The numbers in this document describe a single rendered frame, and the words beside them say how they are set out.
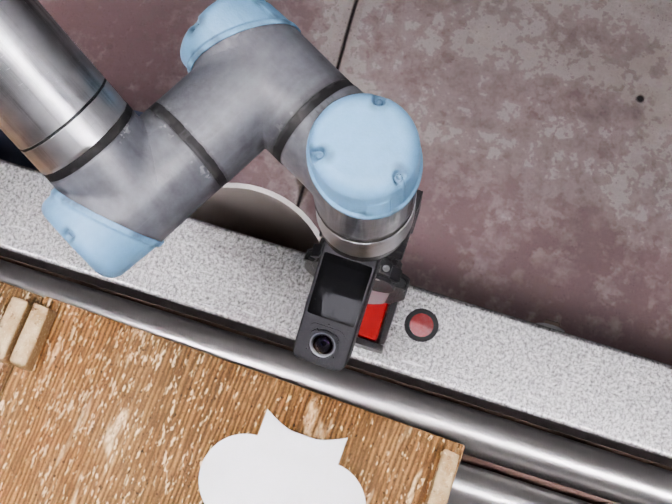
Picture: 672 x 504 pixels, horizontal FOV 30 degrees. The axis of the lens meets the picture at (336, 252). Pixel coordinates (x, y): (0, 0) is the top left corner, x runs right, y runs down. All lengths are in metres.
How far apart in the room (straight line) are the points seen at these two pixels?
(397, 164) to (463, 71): 1.45
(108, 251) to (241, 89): 0.14
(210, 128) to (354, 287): 0.20
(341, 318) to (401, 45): 1.32
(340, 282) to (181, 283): 0.25
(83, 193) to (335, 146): 0.17
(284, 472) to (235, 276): 0.20
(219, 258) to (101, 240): 0.36
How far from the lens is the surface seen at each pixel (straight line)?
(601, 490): 1.18
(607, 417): 1.18
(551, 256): 2.16
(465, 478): 1.15
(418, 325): 1.17
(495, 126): 2.22
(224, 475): 1.13
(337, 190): 0.81
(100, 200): 0.85
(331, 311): 0.99
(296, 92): 0.85
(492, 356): 1.17
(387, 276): 1.02
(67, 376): 1.17
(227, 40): 0.87
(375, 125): 0.82
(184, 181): 0.85
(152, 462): 1.15
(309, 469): 1.12
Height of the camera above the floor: 2.06
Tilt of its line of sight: 75 degrees down
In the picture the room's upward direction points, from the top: 3 degrees counter-clockwise
